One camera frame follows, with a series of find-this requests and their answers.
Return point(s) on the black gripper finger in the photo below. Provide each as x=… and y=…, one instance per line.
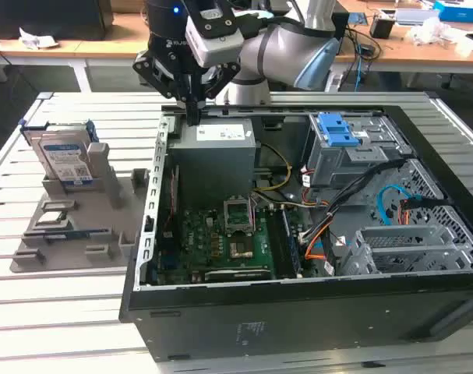
x=152, y=72
x=222, y=76

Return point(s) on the hard disk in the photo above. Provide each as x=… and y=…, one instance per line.
x=64, y=156

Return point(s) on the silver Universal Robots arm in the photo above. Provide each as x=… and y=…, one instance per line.
x=275, y=50

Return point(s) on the grey metal disk bay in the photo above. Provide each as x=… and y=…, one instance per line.
x=399, y=249

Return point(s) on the brown cardboard box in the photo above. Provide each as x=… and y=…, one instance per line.
x=129, y=5

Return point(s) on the grey power supply unit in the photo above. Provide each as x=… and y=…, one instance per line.
x=212, y=167

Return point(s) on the large black computer box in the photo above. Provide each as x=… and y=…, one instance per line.
x=45, y=19

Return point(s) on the crumpled white paper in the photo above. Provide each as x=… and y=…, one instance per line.
x=37, y=39

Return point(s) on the blue plastic drive latch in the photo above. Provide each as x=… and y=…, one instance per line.
x=335, y=130

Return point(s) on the small black desktop box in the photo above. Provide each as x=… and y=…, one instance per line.
x=342, y=35

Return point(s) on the grey metal drive cage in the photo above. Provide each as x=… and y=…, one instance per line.
x=329, y=167

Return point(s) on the thin locking lever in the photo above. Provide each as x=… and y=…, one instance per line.
x=253, y=214

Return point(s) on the grey parts rack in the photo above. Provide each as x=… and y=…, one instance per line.
x=84, y=200

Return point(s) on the green motherboard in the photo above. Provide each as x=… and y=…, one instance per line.
x=197, y=237

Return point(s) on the black RAM slot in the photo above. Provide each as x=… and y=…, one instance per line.
x=275, y=241

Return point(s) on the CPU socket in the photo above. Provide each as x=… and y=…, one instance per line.
x=241, y=249

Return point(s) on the black expansion slot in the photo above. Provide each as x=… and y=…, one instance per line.
x=236, y=274

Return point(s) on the silver laptop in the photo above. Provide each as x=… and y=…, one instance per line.
x=415, y=16

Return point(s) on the white plastic bags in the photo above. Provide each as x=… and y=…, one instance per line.
x=431, y=31

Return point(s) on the blue cardboard box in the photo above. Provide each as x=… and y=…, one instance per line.
x=460, y=9

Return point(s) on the black open PC case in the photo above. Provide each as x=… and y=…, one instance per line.
x=298, y=323

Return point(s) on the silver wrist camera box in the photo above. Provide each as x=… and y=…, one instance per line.
x=216, y=46

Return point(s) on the wooden desk white frame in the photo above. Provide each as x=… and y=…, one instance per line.
x=103, y=46
x=415, y=54

